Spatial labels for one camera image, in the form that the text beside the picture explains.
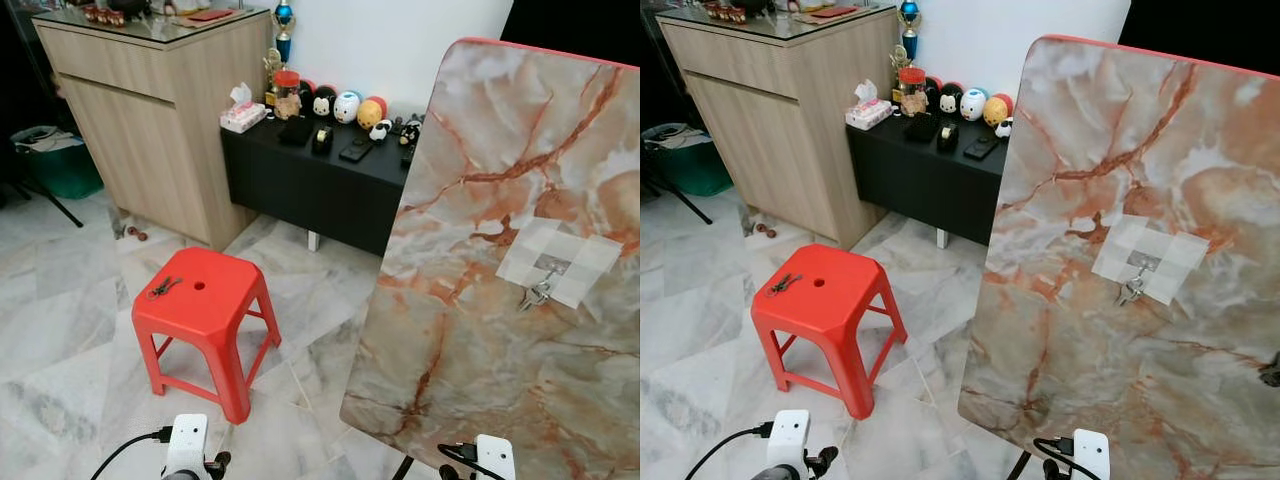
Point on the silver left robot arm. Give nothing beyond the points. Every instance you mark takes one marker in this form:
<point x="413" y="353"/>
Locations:
<point x="775" y="474"/>

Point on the red plastic stool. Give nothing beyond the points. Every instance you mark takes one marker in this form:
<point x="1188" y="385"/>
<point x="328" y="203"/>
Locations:
<point x="825" y="300"/>
<point x="205" y="300"/>

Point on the grey-green key bunch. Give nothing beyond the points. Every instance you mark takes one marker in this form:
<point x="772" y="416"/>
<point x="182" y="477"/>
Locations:
<point x="784" y="284"/>
<point x="165" y="288"/>

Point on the red dumbbell toy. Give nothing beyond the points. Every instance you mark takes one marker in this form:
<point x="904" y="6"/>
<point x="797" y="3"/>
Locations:
<point x="136" y="234"/>
<point x="766" y="230"/>

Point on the black low console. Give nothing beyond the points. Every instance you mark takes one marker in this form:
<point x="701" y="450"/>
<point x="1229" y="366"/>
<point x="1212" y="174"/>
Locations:
<point x="300" y="190"/>
<point x="920" y="185"/>

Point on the black stand leg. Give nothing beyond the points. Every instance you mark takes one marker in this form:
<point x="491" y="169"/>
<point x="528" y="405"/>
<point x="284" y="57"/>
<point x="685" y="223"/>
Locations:
<point x="685" y="205"/>
<point x="55" y="208"/>

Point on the marble table with red edge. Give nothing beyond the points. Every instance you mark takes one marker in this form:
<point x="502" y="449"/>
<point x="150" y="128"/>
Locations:
<point x="1120" y="380"/>
<point x="500" y="380"/>

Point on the translucent tape patch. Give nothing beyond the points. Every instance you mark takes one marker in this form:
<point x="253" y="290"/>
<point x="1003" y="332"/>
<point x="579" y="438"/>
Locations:
<point x="1175" y="250"/>
<point x="585" y="255"/>

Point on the green bin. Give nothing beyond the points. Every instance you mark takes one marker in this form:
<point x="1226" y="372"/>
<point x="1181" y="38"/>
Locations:
<point x="65" y="165"/>
<point x="695" y="165"/>

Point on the silver key bunch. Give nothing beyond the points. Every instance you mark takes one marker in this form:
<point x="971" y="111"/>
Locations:
<point x="535" y="296"/>
<point x="1133" y="292"/>

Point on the black tape dispenser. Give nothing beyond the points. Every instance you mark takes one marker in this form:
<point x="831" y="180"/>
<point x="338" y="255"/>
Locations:
<point x="322" y="140"/>
<point x="948" y="138"/>

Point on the black wallet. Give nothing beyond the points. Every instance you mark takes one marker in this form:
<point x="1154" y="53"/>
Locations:
<point x="922" y="128"/>
<point x="295" y="131"/>

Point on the black phone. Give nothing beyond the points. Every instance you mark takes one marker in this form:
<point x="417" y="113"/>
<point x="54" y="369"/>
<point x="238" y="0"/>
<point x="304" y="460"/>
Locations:
<point x="981" y="148"/>
<point x="356" y="150"/>

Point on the pink white tissue pack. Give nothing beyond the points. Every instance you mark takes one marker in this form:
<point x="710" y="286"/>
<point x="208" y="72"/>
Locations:
<point x="868" y="112"/>
<point x="243" y="115"/>

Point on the black remote control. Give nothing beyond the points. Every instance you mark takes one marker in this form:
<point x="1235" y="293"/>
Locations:
<point x="407" y="154"/>

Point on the small panda toy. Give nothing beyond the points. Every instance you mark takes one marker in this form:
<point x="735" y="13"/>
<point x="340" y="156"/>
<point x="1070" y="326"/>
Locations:
<point x="380" y="130"/>
<point x="1003" y="128"/>

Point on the clear jar with red lid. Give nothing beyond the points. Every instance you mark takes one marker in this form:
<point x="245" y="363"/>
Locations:
<point x="287" y="98"/>
<point x="913" y="95"/>

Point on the black white mouse plush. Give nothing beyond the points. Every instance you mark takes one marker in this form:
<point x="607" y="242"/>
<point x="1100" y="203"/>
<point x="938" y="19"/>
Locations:
<point x="949" y="100"/>
<point x="323" y="103"/>

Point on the white duck plush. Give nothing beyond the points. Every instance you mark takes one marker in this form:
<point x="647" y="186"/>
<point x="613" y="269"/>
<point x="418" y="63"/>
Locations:
<point x="973" y="106"/>
<point x="347" y="108"/>

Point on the black red mouse plush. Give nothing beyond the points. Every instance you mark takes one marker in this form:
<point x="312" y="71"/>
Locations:
<point x="306" y="95"/>
<point x="932" y="92"/>

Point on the yellow bear plush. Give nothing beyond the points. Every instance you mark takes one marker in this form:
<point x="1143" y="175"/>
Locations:
<point x="372" y="113"/>
<point x="997" y="110"/>

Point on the small black penguin toy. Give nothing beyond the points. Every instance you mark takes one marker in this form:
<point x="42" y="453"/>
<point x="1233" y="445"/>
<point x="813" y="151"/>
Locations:
<point x="410" y="130"/>

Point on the red flat box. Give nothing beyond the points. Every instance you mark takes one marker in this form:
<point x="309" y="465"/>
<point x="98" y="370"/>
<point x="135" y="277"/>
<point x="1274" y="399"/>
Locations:
<point x="834" y="12"/>
<point x="210" y="15"/>

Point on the gold and blue trophy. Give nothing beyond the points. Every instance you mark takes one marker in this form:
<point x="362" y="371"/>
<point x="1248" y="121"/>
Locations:
<point x="908" y="12"/>
<point x="283" y="14"/>

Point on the small red figurines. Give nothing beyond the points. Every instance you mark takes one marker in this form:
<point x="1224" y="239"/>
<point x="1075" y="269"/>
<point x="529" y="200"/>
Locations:
<point x="102" y="15"/>
<point x="726" y="13"/>

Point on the black television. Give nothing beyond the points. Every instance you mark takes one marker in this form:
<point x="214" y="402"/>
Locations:
<point x="590" y="25"/>
<point x="1210" y="25"/>

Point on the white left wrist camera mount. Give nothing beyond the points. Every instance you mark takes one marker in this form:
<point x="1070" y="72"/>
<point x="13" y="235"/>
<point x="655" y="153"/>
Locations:
<point x="186" y="440"/>
<point x="788" y="435"/>

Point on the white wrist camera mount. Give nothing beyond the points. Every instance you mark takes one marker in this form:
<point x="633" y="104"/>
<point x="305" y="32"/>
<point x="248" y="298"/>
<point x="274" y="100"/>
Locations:
<point x="1090" y="455"/>
<point x="495" y="458"/>
<point x="788" y="435"/>
<point x="186" y="440"/>

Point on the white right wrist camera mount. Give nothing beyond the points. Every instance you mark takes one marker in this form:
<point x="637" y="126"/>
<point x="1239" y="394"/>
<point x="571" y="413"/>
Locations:
<point x="495" y="458"/>
<point x="1090" y="455"/>

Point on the metal wall hook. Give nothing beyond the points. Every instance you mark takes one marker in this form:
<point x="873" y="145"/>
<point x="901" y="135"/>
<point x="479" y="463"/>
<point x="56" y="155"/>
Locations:
<point x="551" y="265"/>
<point x="1147" y="262"/>

